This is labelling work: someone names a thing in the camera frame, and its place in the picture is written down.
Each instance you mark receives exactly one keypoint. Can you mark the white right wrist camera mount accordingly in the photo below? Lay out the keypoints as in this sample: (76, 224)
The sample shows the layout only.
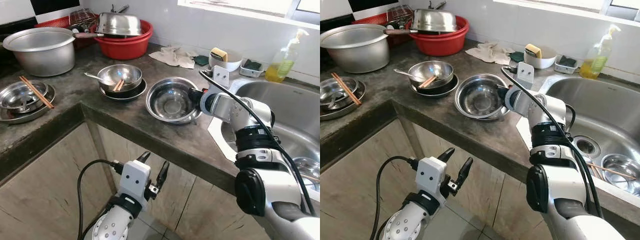
(525, 74)
(221, 77)

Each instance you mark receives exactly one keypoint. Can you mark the upturned steel wok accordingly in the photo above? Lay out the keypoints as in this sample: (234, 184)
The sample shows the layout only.
(434, 20)
(119, 24)

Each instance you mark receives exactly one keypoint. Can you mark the thin wooden chopstick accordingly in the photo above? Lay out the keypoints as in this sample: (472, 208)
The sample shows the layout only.
(612, 171)
(311, 176)

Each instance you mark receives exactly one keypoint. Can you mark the long wooden chopstick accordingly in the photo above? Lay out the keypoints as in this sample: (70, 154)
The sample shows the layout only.
(39, 91)
(344, 90)
(35, 93)
(348, 88)

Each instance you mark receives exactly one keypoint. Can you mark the wide steel mixing bowl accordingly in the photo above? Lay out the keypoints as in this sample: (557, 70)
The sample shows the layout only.
(477, 99)
(170, 102)

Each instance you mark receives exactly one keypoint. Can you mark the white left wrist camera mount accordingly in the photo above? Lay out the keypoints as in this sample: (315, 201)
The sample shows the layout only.
(134, 180)
(431, 176)

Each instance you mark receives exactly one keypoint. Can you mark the beige wooden counter cabinet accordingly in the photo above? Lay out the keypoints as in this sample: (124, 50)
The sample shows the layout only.
(350, 200)
(45, 200)

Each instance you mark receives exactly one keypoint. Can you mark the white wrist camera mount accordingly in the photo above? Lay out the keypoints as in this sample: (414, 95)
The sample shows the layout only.
(431, 176)
(221, 77)
(525, 74)
(134, 180)

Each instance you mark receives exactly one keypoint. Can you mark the white window frame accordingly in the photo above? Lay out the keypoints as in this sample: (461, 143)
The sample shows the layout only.
(250, 10)
(565, 7)

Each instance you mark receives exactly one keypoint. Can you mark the steel tap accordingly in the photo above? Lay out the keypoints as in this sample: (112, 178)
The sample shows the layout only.
(120, 8)
(437, 5)

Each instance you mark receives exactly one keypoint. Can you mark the yellow dish sponge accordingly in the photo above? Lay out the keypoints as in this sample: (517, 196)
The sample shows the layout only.
(532, 50)
(218, 54)

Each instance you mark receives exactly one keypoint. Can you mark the crumpled white cloth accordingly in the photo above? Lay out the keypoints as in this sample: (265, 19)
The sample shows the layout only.
(490, 52)
(172, 56)

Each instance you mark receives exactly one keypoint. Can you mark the yellow dish soap pump bottle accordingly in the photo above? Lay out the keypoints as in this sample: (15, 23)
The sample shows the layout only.
(282, 65)
(597, 61)

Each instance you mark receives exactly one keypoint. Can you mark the dark green scouring pad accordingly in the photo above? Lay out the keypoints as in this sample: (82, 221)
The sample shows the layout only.
(201, 60)
(516, 56)

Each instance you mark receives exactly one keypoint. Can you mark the black shallow bowl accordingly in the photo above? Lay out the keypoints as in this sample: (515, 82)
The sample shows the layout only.
(447, 87)
(136, 91)

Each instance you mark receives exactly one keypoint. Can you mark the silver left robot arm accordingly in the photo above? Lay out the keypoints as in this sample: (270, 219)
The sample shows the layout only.
(407, 220)
(117, 222)

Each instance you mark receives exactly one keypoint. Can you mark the small steel bowl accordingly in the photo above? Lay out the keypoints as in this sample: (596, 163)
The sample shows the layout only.
(620, 167)
(309, 167)

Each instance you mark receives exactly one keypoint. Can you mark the steel spoon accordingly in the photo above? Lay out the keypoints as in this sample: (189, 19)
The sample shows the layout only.
(404, 73)
(95, 77)

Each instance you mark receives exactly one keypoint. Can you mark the shallow steel dish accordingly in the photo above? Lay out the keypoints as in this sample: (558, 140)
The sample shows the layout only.
(335, 91)
(15, 95)

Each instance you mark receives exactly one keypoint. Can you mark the large aluminium cooking pot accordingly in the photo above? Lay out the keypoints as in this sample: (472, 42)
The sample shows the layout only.
(357, 52)
(42, 55)

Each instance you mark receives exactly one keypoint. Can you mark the short wooden chopsticks pair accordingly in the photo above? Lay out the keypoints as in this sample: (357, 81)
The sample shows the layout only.
(119, 85)
(428, 81)

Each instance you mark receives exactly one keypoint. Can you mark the soap dish with green scourer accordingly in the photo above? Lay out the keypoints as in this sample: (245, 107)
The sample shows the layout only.
(251, 67)
(566, 64)

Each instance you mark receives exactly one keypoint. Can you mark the red plastic basket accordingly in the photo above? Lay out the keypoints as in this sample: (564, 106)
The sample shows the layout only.
(372, 19)
(55, 22)

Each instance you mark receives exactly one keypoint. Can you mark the stainless steel sink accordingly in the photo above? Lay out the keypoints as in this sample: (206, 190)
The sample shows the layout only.
(607, 112)
(292, 107)

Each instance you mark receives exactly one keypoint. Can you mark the red plastic basin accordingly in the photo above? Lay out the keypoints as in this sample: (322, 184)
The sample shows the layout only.
(440, 45)
(125, 47)

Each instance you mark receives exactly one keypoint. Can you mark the medium steel bowl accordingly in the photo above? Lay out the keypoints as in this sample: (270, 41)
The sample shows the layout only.
(127, 72)
(440, 69)

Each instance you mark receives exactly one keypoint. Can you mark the wide steel plate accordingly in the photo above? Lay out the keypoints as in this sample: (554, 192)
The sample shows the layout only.
(345, 111)
(27, 116)

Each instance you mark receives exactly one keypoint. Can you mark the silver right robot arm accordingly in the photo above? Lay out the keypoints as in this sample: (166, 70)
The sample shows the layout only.
(260, 165)
(555, 170)

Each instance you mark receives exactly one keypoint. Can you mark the small white bowl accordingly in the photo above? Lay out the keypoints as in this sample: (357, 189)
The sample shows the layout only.
(232, 62)
(546, 59)

